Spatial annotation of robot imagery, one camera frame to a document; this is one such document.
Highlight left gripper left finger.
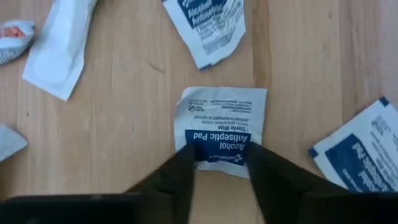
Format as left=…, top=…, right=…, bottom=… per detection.
left=126, top=142, right=196, bottom=224

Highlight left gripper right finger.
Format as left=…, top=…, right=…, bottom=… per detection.
left=246, top=141, right=352, bottom=224

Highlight alcohol antiseptic pad packet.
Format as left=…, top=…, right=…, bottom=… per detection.
left=0, top=123, right=30, bottom=164
left=307, top=95, right=398, bottom=194
left=160, top=0, right=248, bottom=71
left=173, top=86, right=268, bottom=179

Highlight white bandage wrapper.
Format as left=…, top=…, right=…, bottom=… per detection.
left=21, top=0, right=99, bottom=103

